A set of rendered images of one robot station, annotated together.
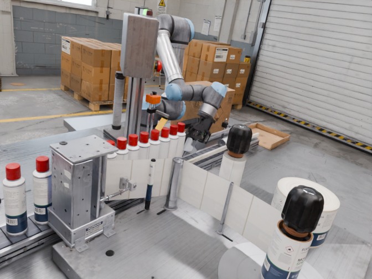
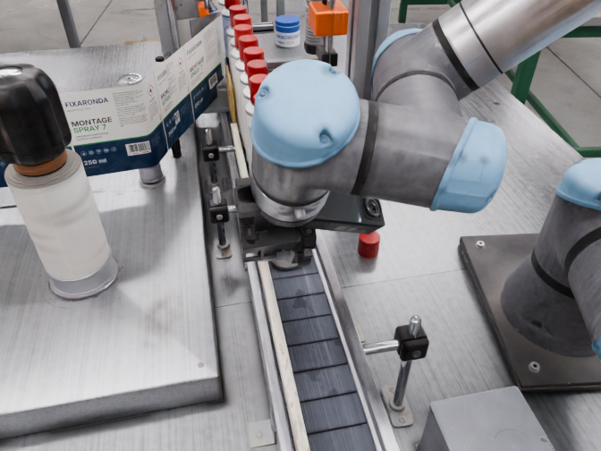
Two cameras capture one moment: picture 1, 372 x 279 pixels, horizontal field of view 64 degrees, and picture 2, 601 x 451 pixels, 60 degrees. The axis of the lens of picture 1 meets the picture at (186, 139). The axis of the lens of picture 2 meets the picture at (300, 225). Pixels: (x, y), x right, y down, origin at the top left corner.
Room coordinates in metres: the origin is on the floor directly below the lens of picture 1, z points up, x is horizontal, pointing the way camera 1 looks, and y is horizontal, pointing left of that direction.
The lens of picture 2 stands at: (1.56, -0.36, 1.40)
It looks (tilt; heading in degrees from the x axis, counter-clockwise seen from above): 40 degrees down; 132
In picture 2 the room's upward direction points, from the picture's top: straight up
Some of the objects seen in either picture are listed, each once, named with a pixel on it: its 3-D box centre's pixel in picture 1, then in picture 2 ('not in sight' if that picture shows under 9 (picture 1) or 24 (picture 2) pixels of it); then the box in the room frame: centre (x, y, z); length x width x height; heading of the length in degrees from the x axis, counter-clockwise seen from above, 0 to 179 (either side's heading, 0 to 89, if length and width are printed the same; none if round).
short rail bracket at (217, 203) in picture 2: not in sight; (219, 218); (1.05, 0.02, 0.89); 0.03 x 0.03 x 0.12; 54
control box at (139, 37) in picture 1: (138, 45); not in sight; (1.06, 0.22, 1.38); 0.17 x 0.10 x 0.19; 19
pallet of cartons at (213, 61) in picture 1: (211, 76); not in sight; (5.54, -0.27, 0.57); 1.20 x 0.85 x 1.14; 137
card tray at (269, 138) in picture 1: (263, 135); not in sight; (1.90, -0.50, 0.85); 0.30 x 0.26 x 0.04; 144
